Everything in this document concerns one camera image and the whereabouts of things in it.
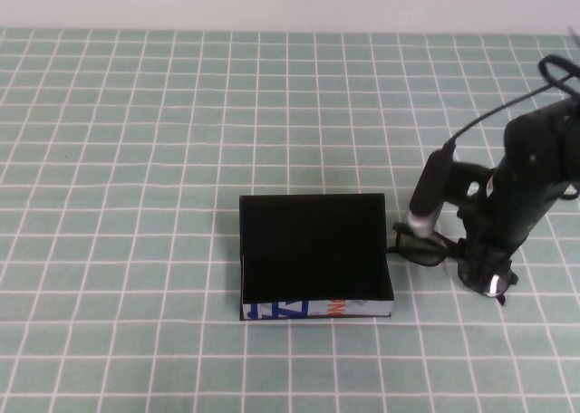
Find black right camera mount bracket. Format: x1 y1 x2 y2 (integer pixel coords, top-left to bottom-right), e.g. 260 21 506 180
446 161 494 206

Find black printed glasses case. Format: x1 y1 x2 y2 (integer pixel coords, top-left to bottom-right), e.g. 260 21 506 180
237 192 395 322

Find dark frame glasses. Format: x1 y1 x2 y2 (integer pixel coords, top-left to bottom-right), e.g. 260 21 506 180
384 221 520 308

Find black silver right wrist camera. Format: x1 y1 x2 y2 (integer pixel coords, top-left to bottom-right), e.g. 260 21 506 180
407 149 457 240

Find green white grid tablecloth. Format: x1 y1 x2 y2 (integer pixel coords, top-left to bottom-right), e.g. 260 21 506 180
0 26 580 413

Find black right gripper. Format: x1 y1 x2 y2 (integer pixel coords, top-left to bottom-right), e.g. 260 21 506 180
455 170 567 292

